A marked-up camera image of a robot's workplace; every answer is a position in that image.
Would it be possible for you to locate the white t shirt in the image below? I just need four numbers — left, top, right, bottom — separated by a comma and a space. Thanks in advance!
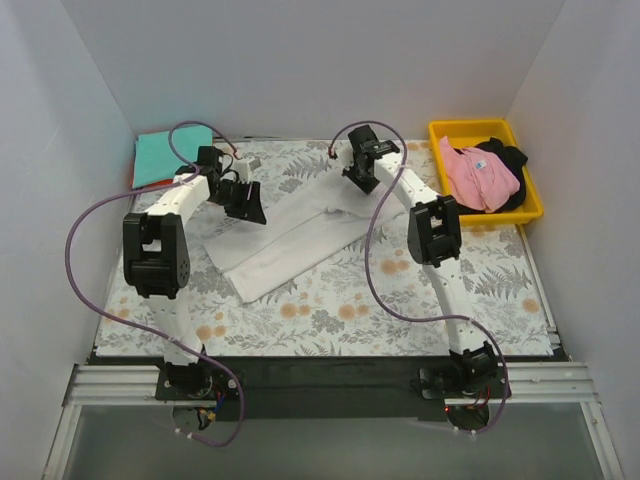
204, 172, 386, 303

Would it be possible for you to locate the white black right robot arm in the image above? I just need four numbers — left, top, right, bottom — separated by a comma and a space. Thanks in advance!
328, 121, 503, 398

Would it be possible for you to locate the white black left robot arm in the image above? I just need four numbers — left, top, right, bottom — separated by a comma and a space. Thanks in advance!
123, 146, 267, 400

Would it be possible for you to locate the orange folded t shirt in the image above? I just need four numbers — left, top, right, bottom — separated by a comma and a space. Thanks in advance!
132, 164, 173, 189

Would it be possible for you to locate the teal folded t shirt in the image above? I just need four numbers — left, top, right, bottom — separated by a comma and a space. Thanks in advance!
134, 125, 213, 176

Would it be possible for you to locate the yellow plastic bin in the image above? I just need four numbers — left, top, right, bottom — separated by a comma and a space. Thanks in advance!
428, 118, 544, 226

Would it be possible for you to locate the pink t shirt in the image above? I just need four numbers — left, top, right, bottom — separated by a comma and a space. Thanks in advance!
438, 136, 521, 213

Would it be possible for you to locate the black t shirt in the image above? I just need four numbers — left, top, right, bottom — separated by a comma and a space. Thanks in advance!
457, 137, 528, 215

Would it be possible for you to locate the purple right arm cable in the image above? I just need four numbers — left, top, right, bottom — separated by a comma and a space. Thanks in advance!
327, 119, 511, 435

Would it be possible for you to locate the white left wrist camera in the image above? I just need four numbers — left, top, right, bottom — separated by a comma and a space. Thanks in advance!
233, 158, 261, 183

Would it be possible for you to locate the aluminium frame rail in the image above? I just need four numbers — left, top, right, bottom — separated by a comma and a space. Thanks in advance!
44, 358, 624, 479

